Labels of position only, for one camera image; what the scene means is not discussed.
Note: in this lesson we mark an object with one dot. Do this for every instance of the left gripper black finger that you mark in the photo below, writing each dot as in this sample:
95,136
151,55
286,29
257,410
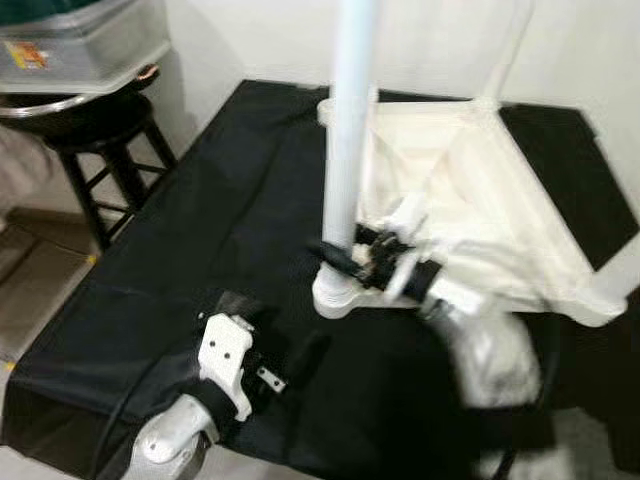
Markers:
312,355

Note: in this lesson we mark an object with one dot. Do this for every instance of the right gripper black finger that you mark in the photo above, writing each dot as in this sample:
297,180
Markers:
335,262

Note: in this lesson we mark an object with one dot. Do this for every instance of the white plastic table leg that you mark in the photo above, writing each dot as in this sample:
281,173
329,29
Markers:
510,50
615,280
350,120

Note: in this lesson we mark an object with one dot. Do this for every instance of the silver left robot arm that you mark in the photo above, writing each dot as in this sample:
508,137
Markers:
175,435

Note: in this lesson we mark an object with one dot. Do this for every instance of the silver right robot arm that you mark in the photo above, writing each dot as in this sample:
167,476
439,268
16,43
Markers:
490,350

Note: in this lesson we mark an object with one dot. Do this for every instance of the white plastic table top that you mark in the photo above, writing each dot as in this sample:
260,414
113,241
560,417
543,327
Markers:
480,180

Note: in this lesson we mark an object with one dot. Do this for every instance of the black tablecloth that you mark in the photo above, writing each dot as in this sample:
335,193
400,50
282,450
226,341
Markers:
200,220

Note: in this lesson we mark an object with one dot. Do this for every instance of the black round stool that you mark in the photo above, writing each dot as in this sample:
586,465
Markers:
105,140

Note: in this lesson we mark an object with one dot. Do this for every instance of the beige cloth covered table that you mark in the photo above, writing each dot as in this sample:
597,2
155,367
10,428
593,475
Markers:
20,170

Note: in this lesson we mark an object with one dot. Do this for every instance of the black wok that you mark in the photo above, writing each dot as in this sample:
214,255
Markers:
40,120

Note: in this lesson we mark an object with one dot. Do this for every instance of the clear box with green lid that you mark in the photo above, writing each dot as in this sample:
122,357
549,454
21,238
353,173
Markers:
80,50

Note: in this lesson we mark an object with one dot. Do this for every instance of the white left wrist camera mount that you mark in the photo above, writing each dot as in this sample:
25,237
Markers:
222,350

